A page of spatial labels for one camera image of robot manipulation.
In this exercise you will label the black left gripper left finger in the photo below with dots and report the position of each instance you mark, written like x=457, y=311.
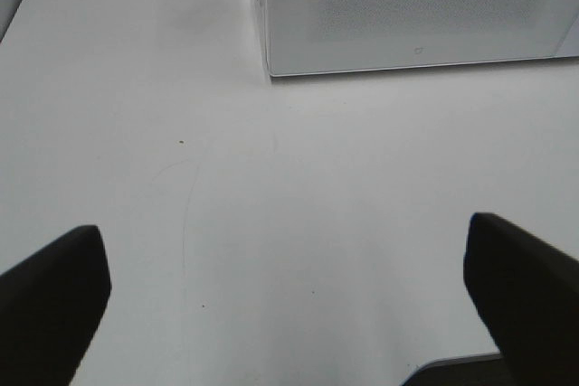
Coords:
x=51, y=307

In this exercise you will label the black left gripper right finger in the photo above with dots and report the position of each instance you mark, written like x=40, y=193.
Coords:
x=526, y=293

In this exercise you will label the white microwave door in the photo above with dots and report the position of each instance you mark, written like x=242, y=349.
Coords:
x=305, y=37

